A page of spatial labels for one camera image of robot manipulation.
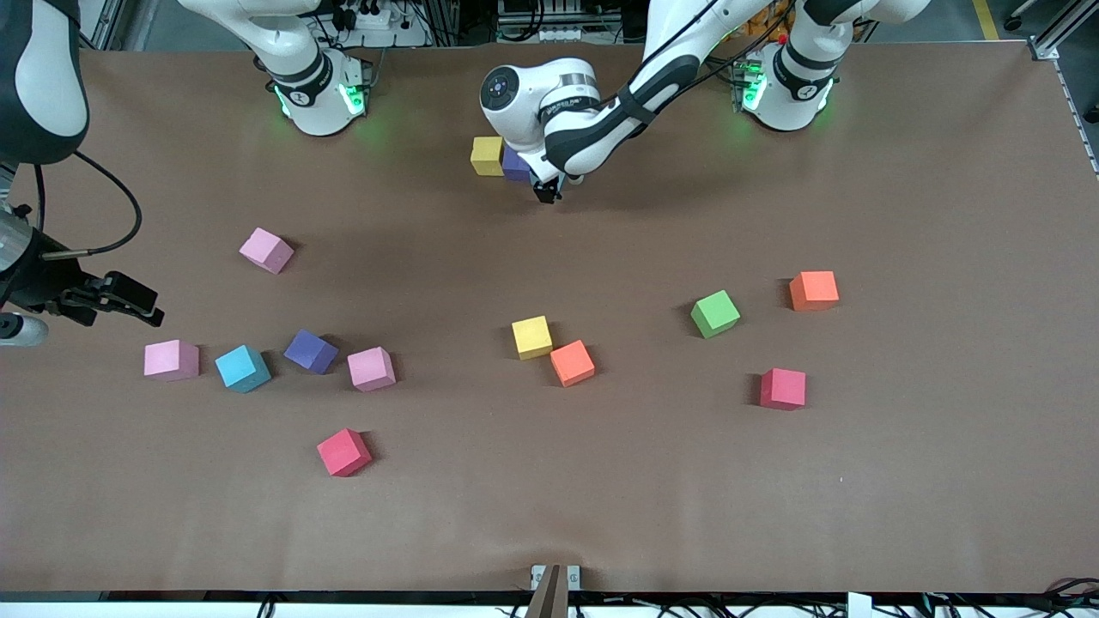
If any yellow foam cube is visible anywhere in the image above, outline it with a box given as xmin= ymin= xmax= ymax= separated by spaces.
xmin=471 ymin=136 xmax=505 ymax=177
xmin=512 ymin=315 xmax=555 ymax=361

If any green foam cube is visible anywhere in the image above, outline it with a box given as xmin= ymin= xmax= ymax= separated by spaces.
xmin=690 ymin=290 xmax=742 ymax=340

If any pink foam cube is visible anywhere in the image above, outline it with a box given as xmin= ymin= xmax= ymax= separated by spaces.
xmin=239 ymin=227 xmax=295 ymax=276
xmin=347 ymin=346 xmax=398 ymax=393
xmin=143 ymin=339 xmax=200 ymax=382

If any cyan foam cube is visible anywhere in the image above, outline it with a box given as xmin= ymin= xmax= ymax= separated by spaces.
xmin=215 ymin=345 xmax=272 ymax=394

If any grey electronics box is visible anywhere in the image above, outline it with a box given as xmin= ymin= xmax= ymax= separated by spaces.
xmin=496 ymin=0 xmax=595 ymax=44

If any orange foam cube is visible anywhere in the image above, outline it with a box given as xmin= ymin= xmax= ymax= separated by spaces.
xmin=549 ymin=339 xmax=597 ymax=388
xmin=789 ymin=270 xmax=841 ymax=312

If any white power strip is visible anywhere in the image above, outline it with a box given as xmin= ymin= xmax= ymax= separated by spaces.
xmin=339 ymin=4 xmax=430 ymax=49

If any red foam cube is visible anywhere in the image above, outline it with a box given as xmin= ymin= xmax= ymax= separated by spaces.
xmin=317 ymin=428 xmax=373 ymax=478
xmin=760 ymin=368 xmax=808 ymax=412

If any pile of orange packets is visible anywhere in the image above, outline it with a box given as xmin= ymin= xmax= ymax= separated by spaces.
xmin=726 ymin=4 xmax=795 ymax=45

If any brown paper table cover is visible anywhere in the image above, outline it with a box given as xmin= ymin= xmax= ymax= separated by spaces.
xmin=0 ymin=43 xmax=1099 ymax=597

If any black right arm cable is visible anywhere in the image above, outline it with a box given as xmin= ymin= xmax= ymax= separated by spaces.
xmin=34 ymin=150 xmax=143 ymax=258

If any aluminium frame rail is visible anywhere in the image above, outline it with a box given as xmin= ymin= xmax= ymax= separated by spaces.
xmin=1026 ymin=0 xmax=1099 ymax=61
xmin=82 ymin=0 xmax=128 ymax=51

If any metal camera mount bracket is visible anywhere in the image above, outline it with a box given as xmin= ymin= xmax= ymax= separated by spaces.
xmin=525 ymin=564 xmax=581 ymax=618

